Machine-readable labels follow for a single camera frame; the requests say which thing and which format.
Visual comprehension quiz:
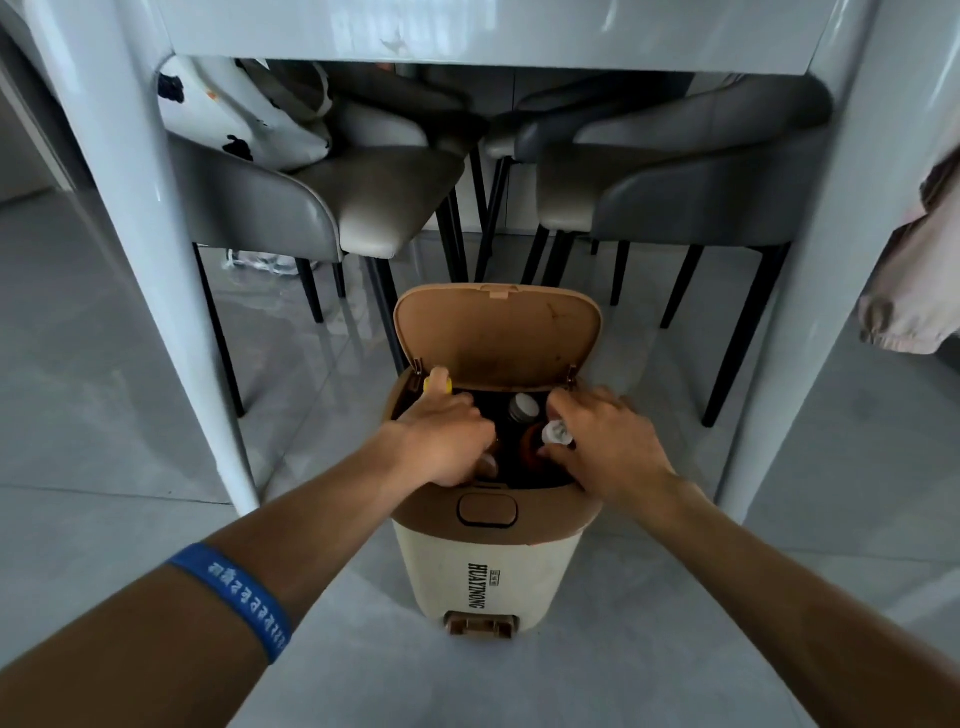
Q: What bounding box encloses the white sneaker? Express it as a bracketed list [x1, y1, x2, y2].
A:
[222, 249, 319, 277]

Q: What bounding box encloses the person's right hand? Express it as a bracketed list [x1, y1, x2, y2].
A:
[537, 386, 680, 515]

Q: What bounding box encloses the cream and brown pedal bin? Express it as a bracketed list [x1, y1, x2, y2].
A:
[382, 282, 606, 641]

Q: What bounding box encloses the blue printed wristband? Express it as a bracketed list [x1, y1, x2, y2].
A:
[166, 543, 294, 666]

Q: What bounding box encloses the person's left hand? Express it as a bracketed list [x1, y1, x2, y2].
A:
[380, 387, 498, 490]

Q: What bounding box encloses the person's right forearm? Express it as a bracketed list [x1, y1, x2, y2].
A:
[643, 480, 960, 728]

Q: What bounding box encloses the person's left forearm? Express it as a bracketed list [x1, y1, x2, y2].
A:
[0, 429, 410, 728]

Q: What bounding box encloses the beige hanging garment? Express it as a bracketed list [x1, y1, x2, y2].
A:
[857, 147, 960, 356]

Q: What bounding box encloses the white glossy table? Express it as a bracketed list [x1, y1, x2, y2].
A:
[0, 0, 960, 524]

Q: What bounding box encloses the reddish brown bottle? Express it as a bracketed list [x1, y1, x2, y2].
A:
[519, 424, 558, 474]

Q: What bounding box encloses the grey upholstered chair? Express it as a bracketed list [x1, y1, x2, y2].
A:
[535, 73, 835, 429]
[166, 133, 468, 419]
[318, 63, 490, 285]
[474, 72, 695, 285]

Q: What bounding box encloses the white bag with black patches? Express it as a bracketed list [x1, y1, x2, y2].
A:
[156, 55, 336, 173]

